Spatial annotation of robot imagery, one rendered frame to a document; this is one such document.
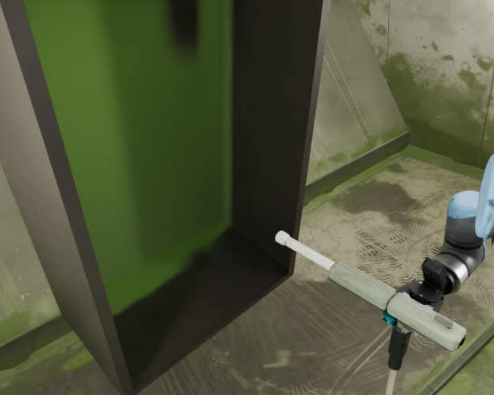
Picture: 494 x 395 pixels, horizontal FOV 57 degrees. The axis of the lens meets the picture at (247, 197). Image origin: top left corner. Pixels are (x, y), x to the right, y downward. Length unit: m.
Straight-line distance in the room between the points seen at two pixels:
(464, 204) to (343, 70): 1.78
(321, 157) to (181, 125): 1.38
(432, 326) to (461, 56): 1.92
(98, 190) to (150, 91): 0.29
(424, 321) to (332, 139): 1.75
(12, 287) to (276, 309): 1.04
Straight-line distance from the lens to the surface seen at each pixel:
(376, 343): 1.82
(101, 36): 1.08
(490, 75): 2.67
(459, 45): 2.72
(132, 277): 1.47
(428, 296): 1.13
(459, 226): 1.21
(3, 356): 2.06
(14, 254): 2.02
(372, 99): 2.91
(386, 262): 2.15
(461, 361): 1.83
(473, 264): 1.26
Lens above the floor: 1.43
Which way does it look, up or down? 32 degrees down
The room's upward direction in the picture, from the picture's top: 8 degrees counter-clockwise
